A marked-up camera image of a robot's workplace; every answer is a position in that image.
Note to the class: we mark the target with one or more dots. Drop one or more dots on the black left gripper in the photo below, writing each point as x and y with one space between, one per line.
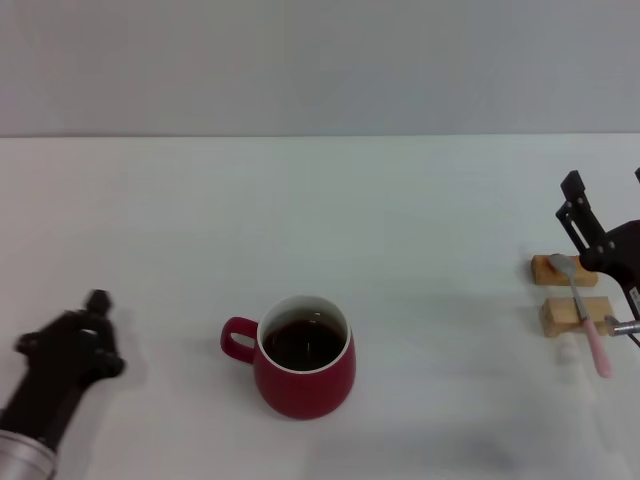
50 390

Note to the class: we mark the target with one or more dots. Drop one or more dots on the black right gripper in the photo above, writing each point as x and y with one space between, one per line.
622 252

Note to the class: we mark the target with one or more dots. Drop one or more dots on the red ceramic coffee cup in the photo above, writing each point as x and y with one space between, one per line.
305 385

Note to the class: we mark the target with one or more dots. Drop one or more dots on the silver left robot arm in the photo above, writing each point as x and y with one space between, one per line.
22 457

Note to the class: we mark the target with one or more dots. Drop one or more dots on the wooden block with orange stain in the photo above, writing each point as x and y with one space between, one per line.
542 272

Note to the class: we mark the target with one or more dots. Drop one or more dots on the notched pale wooden block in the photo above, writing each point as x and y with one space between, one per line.
560 315

